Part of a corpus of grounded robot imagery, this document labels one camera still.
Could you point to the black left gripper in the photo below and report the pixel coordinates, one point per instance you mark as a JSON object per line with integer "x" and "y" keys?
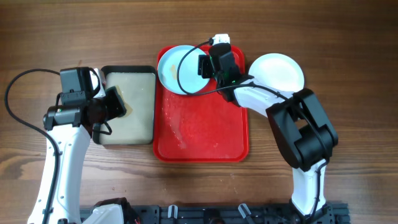
{"x": 115, "y": 102}

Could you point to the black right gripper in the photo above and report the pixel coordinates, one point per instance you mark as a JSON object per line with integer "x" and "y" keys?
{"x": 203, "y": 66}

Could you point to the light blue plate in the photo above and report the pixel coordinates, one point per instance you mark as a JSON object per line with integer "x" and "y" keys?
{"x": 188, "y": 73}

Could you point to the white plate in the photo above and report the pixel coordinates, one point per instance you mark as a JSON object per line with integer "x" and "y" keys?
{"x": 278, "y": 71}

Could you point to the yellow green sponge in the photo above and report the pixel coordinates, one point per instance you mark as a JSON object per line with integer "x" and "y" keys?
{"x": 127, "y": 108}

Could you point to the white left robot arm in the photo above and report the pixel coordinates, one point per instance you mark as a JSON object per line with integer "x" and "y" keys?
{"x": 83, "y": 106}

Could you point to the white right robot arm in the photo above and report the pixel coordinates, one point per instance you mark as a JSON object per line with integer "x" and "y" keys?
{"x": 302, "y": 130}

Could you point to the red plastic tray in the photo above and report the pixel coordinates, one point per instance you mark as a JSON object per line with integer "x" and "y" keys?
{"x": 199, "y": 129}

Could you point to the black water basin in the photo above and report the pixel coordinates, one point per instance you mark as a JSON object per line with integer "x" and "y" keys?
{"x": 137, "y": 84}

